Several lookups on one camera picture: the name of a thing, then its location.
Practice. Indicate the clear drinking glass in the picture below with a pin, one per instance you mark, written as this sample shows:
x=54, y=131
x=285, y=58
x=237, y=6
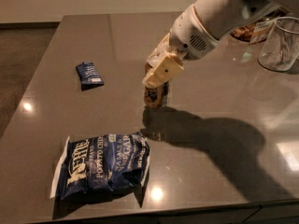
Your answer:
x=281, y=47

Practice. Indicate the large blue chip bag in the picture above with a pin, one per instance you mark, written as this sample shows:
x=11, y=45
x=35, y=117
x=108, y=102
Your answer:
x=111, y=163

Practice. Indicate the orange soda can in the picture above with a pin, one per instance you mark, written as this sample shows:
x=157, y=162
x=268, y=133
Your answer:
x=157, y=97

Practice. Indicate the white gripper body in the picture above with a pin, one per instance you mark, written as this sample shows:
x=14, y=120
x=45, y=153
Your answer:
x=191, y=36

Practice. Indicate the small blue snack bag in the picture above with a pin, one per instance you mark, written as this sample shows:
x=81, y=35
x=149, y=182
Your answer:
x=88, y=74

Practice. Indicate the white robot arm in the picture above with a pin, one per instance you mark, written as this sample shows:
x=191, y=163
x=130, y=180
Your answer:
x=221, y=17

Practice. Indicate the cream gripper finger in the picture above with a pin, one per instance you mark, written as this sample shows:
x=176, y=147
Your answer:
x=156, y=56
x=162, y=68

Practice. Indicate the glass jar with black lid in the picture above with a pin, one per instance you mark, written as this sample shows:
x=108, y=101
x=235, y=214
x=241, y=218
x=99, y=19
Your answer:
x=259, y=30

